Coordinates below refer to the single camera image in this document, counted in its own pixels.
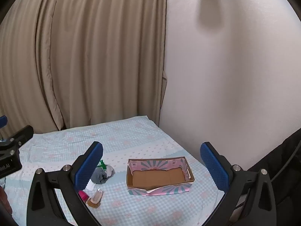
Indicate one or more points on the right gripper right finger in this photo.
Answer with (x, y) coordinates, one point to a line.
(248, 196)

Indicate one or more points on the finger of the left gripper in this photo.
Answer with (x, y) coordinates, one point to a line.
(3, 121)

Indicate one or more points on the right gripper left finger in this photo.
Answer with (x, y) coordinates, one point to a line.
(43, 206)

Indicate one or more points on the magenta pouch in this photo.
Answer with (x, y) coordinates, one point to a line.
(84, 196)

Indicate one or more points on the beige clear pouch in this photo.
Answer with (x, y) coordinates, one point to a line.
(95, 200)

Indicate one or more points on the dark grey sock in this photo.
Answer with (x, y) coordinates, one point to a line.
(99, 176)

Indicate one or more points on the green wet wipes pack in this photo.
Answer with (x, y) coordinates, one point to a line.
(102, 165)

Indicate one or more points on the left hand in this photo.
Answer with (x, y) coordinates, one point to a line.
(4, 200)

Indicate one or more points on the light grey sock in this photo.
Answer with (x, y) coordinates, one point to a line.
(109, 171)

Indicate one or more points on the beige curtain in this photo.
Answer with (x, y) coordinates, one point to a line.
(71, 63)

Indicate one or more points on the light blue patterned bedsheet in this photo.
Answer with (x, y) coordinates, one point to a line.
(134, 138)

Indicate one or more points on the pink lined cardboard box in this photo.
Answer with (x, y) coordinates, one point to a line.
(152, 177)

